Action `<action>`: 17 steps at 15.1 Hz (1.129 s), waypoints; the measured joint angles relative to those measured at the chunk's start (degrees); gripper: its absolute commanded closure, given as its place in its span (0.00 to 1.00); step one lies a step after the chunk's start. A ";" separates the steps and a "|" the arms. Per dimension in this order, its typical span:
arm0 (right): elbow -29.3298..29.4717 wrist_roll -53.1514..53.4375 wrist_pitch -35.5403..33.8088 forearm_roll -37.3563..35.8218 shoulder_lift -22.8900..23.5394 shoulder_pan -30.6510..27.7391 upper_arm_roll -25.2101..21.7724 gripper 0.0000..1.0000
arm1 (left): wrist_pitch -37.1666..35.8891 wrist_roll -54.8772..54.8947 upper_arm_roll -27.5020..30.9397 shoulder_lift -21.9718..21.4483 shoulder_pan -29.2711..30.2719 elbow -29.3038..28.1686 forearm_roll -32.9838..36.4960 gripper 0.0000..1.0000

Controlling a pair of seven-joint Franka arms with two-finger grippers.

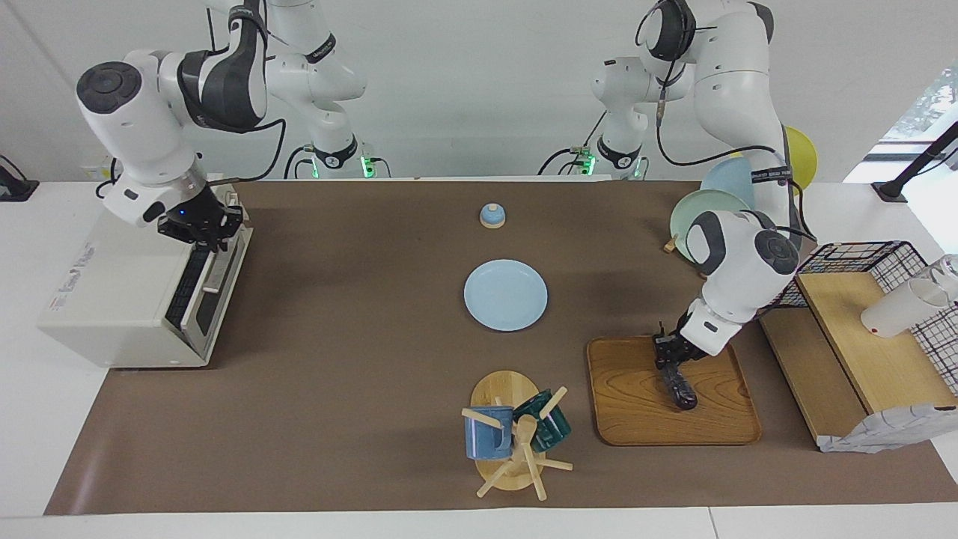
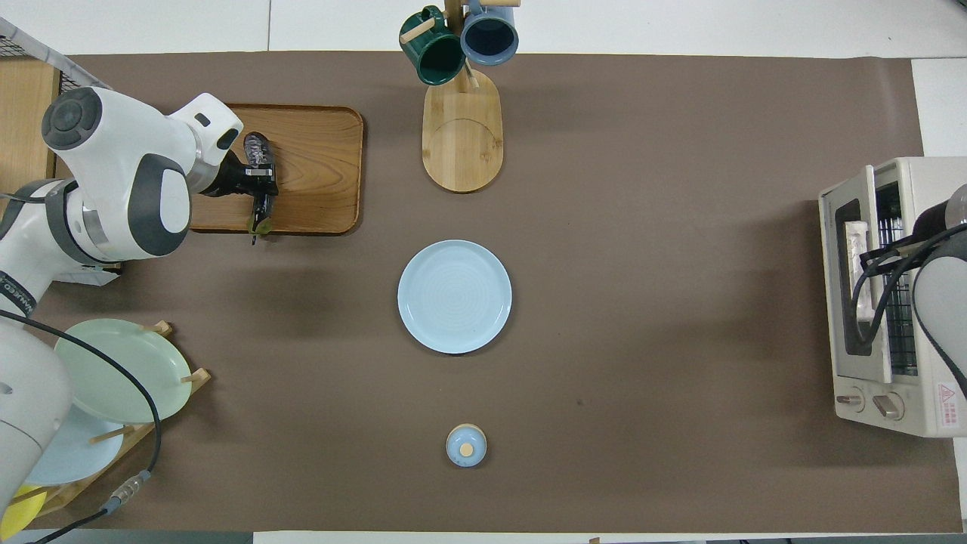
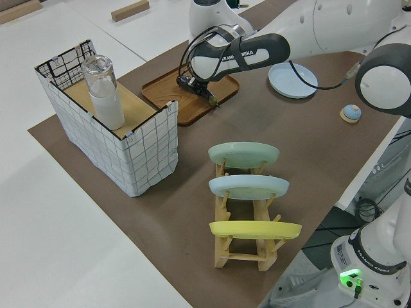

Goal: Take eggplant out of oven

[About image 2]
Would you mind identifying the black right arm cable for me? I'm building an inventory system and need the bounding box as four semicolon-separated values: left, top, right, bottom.
850;223;967;360

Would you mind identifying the metal oven rack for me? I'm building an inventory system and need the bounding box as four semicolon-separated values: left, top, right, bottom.
876;181;919;379

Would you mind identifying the dark purple eggplant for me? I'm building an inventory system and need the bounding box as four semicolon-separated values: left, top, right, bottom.
242;131;277;246

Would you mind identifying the wooden serving tray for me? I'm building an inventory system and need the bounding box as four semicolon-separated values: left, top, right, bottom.
189;104;365;236

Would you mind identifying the light blue round plate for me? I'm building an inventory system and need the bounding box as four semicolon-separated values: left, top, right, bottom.
397;240;513;355

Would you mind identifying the small blue call bell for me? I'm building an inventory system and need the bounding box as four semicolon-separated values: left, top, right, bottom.
446;423;488;468

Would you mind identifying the white toaster oven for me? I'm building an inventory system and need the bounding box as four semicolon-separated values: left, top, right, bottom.
818;156;967;439

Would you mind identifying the grey patterned cloth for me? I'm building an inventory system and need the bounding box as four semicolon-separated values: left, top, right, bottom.
49;264;122;286

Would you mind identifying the brown table mat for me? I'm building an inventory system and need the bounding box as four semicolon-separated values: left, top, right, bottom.
0;51;962;533

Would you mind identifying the blue mug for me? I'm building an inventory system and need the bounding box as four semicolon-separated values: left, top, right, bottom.
459;0;520;66

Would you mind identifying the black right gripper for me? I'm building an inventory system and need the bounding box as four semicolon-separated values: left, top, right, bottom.
912;202;951;244

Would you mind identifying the dark green mug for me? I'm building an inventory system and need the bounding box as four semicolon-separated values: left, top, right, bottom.
400;6;467;86

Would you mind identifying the pale green plate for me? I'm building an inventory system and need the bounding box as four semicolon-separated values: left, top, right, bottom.
53;318;193;424

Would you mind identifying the black wire basket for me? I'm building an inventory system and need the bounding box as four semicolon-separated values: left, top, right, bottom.
0;17;110;91

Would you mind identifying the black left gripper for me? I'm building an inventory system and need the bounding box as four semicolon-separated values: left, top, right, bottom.
200;151;279;221

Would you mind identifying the yellow plate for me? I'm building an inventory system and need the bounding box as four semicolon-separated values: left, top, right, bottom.
0;484;42;536

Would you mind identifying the wooden plate rack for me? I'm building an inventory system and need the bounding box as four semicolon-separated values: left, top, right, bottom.
11;321;212;518

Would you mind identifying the blue plate in rack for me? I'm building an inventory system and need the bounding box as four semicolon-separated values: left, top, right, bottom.
23;404;125;486

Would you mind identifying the glass oven door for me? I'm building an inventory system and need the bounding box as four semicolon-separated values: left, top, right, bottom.
818;166;892;384

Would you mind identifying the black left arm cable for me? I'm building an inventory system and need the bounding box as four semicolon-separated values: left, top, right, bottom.
0;308;163;544

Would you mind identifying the wooden mug tree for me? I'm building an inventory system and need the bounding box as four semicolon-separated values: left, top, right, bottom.
399;0;522;193

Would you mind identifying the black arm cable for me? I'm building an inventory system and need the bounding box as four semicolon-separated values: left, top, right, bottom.
850;223;967;360
0;308;163;544

